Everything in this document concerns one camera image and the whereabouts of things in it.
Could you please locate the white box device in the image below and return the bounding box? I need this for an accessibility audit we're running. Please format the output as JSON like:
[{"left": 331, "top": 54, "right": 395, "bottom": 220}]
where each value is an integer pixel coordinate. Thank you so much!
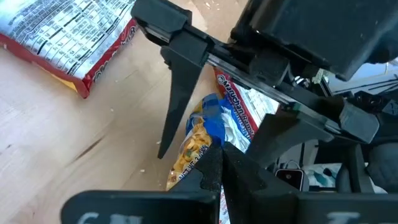
[{"left": 275, "top": 160, "right": 308, "bottom": 192}]

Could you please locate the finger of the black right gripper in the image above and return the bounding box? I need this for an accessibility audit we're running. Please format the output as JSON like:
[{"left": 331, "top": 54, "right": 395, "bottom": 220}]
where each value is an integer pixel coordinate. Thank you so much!
[
  {"left": 244, "top": 109, "right": 336, "bottom": 169},
  {"left": 157, "top": 30, "right": 216, "bottom": 160}
]

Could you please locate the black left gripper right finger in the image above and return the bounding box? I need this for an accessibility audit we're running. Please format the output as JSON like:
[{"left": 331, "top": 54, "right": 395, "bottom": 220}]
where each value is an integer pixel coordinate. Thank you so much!
[{"left": 221, "top": 141, "right": 398, "bottom": 224}]

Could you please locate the red Maruchan noodle pack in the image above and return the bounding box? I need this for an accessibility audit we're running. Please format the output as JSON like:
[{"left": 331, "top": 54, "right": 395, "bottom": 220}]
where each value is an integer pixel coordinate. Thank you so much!
[
  {"left": 213, "top": 67, "right": 280, "bottom": 138},
  {"left": 0, "top": 0, "right": 139, "bottom": 100}
]

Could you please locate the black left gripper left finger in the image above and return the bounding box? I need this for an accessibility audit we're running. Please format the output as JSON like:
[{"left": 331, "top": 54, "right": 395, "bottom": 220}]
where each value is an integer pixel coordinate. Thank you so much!
[{"left": 60, "top": 141, "right": 224, "bottom": 224}]

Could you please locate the blue Maruchan noodle pack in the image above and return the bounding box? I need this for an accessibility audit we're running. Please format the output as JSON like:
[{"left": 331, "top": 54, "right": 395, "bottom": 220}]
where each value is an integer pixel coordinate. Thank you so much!
[{"left": 165, "top": 93, "right": 254, "bottom": 191}]

